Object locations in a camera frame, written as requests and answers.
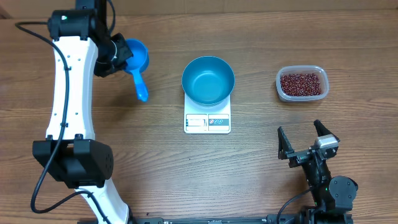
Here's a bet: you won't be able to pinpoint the blue plastic measuring scoop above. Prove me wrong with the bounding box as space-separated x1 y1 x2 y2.
124 39 149 102

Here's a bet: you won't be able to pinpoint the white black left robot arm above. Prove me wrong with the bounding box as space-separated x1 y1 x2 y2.
32 0 134 223

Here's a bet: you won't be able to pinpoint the white digital kitchen scale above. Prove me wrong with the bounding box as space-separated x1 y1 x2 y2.
183 94 231 134

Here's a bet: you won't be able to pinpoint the blue metal bowl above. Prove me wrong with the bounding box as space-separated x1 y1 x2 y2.
181 55 236 106

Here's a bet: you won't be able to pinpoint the red adzuki beans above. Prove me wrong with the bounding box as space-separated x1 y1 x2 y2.
280 73 322 96

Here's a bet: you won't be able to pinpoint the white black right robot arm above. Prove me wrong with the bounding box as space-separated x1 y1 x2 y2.
275 119 358 224

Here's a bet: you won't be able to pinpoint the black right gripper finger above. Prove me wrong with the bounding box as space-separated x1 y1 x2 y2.
313 119 339 140
277 126 294 160

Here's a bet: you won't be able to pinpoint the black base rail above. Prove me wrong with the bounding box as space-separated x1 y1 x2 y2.
77 213 354 224

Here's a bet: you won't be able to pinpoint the clear plastic bean container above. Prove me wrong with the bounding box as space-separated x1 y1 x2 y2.
275 65 330 103

